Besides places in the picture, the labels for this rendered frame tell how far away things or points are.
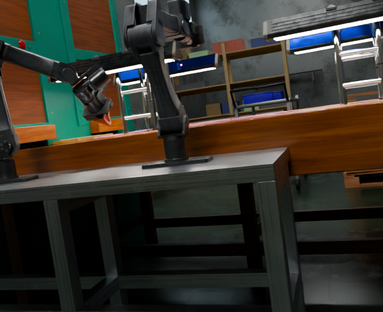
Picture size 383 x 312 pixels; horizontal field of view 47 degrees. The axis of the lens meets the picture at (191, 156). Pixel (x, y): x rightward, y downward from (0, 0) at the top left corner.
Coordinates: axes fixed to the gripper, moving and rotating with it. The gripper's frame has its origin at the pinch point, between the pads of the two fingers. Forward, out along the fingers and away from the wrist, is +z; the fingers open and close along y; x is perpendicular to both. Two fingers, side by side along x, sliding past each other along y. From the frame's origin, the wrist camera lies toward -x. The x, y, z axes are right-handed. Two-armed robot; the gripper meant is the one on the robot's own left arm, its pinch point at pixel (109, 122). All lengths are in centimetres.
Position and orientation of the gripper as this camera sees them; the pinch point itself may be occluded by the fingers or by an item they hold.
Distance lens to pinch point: 165.5
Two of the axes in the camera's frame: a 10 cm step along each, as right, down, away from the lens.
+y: -9.2, 0.9, 3.8
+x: -1.4, 8.3, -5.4
